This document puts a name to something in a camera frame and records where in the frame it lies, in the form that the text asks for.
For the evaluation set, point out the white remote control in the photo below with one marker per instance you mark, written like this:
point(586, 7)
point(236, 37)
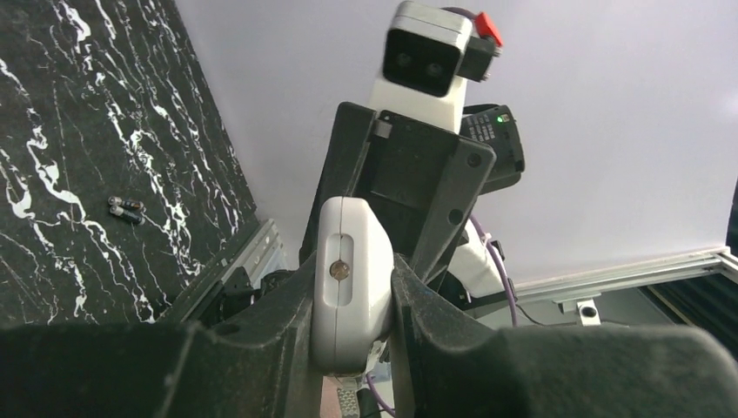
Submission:
point(352, 302)

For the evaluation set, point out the aluminium frame rail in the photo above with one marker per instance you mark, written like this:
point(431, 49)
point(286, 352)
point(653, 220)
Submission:
point(264, 254)

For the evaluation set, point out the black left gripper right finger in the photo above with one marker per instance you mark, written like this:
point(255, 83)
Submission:
point(447, 364)

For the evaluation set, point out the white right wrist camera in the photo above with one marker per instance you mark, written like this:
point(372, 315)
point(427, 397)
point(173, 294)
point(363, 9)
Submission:
point(430, 55)

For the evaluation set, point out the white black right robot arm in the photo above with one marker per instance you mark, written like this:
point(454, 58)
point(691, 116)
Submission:
point(492, 125)

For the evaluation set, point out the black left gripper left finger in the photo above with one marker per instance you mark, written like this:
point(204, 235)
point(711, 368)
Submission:
point(256, 364)

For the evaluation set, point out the black aaa battery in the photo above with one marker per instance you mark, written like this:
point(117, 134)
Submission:
point(133, 217)
point(128, 204)

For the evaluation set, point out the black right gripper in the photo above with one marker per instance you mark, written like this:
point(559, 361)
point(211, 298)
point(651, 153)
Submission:
point(421, 182)

